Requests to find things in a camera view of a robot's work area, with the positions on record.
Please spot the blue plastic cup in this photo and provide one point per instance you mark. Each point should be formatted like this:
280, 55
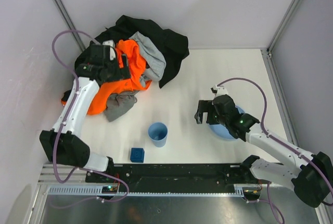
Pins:
158, 133

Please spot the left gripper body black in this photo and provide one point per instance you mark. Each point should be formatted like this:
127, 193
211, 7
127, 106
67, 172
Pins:
120, 67

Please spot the aluminium frame post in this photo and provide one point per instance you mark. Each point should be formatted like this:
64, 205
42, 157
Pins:
64, 14
291, 10

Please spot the left aluminium frame post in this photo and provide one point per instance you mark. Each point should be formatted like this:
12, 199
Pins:
64, 14

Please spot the blue cube block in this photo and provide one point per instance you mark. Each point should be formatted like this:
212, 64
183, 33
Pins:
137, 155

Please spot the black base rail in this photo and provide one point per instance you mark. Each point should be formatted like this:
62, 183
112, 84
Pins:
182, 178

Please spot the black cloth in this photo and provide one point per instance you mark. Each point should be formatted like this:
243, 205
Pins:
173, 47

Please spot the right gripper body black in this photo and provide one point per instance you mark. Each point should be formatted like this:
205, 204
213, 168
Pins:
205, 109

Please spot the dark grey cloth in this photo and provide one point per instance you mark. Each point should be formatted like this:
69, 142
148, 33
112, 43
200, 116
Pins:
119, 104

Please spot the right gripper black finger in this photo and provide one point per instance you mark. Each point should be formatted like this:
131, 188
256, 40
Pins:
212, 116
203, 107

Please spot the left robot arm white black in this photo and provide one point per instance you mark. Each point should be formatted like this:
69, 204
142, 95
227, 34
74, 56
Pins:
62, 144

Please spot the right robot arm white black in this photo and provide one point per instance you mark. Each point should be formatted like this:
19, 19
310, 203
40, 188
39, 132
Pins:
308, 175

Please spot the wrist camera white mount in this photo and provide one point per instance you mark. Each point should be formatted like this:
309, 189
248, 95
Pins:
219, 90
112, 52

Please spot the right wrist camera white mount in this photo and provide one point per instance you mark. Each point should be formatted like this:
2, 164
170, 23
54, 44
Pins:
219, 90

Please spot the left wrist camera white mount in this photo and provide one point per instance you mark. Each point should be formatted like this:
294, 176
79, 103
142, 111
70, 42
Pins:
112, 52

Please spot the blue plastic bowl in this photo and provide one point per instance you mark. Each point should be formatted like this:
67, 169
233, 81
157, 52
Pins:
221, 131

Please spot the right aluminium frame post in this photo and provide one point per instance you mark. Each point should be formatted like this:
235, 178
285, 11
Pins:
291, 10

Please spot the light grey cloth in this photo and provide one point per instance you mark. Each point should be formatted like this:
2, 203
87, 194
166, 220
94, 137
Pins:
155, 61

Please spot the orange cloth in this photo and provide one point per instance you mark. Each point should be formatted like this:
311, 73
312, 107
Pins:
137, 65

